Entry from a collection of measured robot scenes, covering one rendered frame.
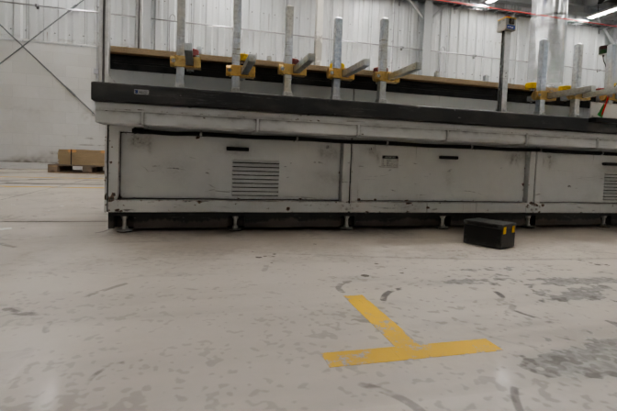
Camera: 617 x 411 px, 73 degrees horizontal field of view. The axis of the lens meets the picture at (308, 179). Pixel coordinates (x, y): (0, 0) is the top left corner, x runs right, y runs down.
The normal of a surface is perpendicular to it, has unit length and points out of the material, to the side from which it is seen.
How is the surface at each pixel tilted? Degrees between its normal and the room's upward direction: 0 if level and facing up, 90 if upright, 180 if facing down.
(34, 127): 90
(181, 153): 92
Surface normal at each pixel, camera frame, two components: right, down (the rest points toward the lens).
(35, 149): 0.25, 0.06
